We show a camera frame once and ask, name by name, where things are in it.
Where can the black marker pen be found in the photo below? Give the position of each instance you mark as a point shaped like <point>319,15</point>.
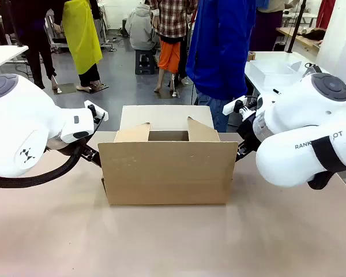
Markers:
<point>277,91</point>

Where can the person in dark clothes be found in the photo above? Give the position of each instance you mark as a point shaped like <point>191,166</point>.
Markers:
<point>37,34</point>

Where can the person in grey hoodie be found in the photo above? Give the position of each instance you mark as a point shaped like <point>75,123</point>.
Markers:
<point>139,27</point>

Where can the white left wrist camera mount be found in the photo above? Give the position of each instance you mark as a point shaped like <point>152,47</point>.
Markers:
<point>96,109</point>

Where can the person in yellow apron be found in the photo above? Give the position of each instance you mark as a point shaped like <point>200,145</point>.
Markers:
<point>82,37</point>

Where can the person in purple skirt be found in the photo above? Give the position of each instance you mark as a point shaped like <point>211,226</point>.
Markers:
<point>266,29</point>

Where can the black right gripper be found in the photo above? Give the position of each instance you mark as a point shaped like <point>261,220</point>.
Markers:
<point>248,130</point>

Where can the clear plastic bin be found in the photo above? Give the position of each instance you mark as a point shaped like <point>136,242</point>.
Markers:
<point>274,72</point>

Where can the black stand pole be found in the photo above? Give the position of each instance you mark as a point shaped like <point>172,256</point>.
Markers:
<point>296,26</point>

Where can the white table with thin legs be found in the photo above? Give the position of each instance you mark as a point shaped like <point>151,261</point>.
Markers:
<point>3,56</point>

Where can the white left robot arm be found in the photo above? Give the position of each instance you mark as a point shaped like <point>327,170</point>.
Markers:
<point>20,127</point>

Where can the person in blue jacket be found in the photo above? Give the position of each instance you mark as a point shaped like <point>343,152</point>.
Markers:
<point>220,49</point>

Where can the red hanging cloth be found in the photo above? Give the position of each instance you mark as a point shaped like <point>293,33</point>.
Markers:
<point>325,13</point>

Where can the brown cardboard box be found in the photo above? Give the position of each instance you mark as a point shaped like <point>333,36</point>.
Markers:
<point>165,170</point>

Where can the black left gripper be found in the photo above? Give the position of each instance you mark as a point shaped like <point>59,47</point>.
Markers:
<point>66,145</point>

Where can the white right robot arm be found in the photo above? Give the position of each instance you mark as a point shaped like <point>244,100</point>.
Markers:
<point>300,115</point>

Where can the person in plaid shirt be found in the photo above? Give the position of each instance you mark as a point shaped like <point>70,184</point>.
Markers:
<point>171,29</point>

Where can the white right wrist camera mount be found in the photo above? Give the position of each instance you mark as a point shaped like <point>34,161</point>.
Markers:
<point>235,106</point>

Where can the black step stool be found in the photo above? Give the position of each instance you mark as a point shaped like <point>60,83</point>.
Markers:
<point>144,62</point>

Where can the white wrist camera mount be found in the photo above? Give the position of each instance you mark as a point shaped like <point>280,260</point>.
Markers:
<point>235,106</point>
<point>96,109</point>

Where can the wooden workbench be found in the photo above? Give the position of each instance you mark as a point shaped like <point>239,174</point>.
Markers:
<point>300,37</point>

